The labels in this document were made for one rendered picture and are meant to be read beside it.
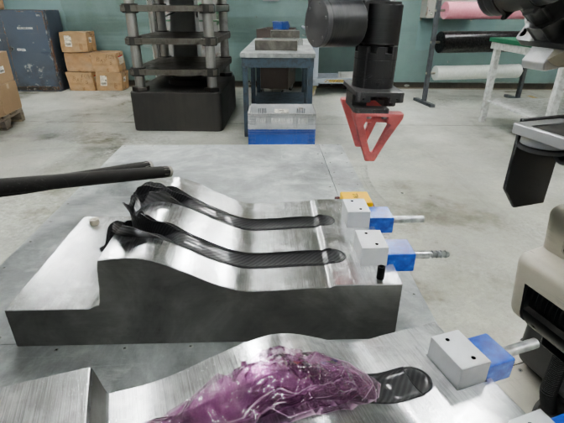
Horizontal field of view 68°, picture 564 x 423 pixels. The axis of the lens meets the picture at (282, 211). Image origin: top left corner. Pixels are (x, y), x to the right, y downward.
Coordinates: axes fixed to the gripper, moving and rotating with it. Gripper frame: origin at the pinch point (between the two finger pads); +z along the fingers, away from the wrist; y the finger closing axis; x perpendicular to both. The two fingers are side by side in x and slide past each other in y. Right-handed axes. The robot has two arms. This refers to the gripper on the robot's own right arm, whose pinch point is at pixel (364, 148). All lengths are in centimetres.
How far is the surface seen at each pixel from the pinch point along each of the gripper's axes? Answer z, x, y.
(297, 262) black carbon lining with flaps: 13.3, -10.5, 10.9
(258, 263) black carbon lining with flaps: 13.6, -15.9, 10.5
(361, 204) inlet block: 9.4, 0.5, -0.1
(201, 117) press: 87, -78, -378
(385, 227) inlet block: 12.3, 4.2, 2.3
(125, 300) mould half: 14.5, -32.5, 17.5
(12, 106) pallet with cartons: 87, -285, -411
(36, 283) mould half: 16, -46, 12
